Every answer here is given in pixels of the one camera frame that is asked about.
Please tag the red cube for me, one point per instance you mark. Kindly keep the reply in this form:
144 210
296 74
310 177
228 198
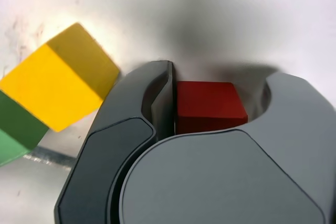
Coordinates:
210 103

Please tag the yellow cube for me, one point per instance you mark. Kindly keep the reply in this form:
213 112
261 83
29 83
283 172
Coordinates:
57 85

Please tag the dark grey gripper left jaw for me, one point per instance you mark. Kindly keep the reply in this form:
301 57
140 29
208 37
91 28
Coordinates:
105 161

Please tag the green cube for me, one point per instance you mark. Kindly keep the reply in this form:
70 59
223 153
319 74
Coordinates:
18 127

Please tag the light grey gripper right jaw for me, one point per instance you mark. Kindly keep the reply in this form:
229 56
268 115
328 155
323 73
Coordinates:
223 182

